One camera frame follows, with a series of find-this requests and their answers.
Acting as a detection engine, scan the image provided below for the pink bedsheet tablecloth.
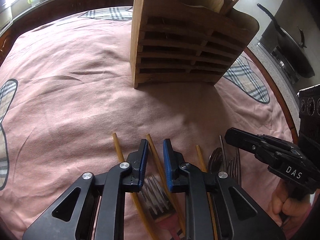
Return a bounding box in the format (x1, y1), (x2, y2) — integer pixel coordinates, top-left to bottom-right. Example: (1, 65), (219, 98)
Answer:
(1, 14), (292, 239)

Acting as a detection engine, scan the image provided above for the thin steel utensil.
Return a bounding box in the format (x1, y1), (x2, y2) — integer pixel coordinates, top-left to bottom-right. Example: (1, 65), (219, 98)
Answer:
(219, 135), (227, 172)

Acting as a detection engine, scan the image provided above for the steel spoon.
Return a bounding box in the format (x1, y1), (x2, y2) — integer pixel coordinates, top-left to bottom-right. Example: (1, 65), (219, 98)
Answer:
(208, 147), (223, 173)

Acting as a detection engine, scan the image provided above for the steel fork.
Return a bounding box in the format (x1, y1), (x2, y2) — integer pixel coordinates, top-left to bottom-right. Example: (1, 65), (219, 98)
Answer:
(227, 147), (242, 186)

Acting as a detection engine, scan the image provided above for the person right hand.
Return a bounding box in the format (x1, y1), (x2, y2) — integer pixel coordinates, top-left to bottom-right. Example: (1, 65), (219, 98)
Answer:
(266, 180), (311, 231)

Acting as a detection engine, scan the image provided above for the pink handled fork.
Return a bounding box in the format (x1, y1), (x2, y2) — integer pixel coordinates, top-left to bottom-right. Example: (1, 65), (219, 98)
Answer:
(140, 176), (182, 240)

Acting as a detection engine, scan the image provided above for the black wok pan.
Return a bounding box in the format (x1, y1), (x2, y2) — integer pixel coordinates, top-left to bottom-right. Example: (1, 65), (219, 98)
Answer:
(257, 3), (315, 79)

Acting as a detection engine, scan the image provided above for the wooden utensil holder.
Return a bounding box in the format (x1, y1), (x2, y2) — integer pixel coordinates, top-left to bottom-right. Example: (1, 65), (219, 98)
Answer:
(130, 0), (259, 88)

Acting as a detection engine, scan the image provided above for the wooden chopstick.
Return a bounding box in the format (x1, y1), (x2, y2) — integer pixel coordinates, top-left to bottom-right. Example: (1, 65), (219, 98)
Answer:
(112, 132), (159, 240)
(146, 134), (185, 235)
(196, 145), (218, 240)

